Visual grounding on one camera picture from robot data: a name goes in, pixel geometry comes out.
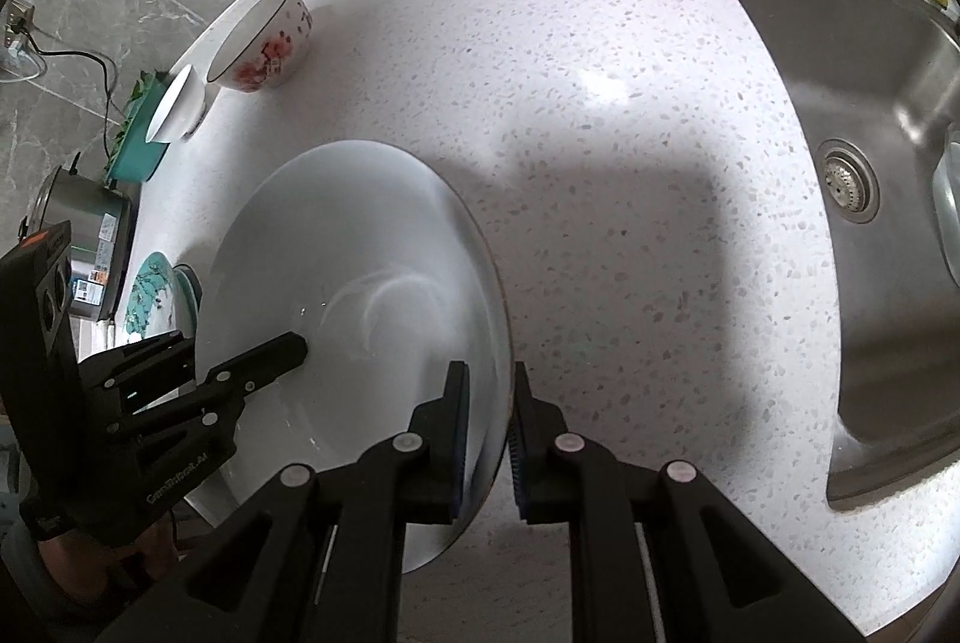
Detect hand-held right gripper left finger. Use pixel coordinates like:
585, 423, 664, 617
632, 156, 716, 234
97, 360, 471, 643

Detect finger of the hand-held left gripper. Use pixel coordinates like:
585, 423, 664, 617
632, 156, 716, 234
109, 332, 309, 442
79, 329, 198, 408

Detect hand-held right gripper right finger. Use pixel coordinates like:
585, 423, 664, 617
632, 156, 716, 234
510, 362, 863, 643

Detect teal floral rim plate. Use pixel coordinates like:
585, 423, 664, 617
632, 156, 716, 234
129, 251, 200, 344

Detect grey gradient plate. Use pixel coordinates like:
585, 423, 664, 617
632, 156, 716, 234
174, 264, 202, 316

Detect large white bowl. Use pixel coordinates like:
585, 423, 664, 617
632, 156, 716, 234
196, 140, 515, 573

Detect small white bowl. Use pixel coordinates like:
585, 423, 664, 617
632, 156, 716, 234
146, 65, 209, 143

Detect red floral print bowl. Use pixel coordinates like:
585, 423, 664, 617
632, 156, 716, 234
206, 0, 312, 89

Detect person's left hand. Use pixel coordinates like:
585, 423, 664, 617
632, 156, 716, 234
41, 506, 179, 588

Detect stainless steel rice cooker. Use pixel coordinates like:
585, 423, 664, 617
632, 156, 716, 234
19, 159, 136, 323

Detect green plastic basin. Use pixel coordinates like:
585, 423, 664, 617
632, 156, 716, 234
105, 80, 171, 183

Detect leafy green vegetables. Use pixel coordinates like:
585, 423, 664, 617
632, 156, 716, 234
112, 71, 162, 157

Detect stainless steel sink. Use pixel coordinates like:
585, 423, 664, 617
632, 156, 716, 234
705, 0, 960, 509

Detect black power cable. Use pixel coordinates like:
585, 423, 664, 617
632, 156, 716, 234
28, 49, 126, 179

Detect wall socket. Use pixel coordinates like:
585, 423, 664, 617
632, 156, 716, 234
4, 0, 36, 49

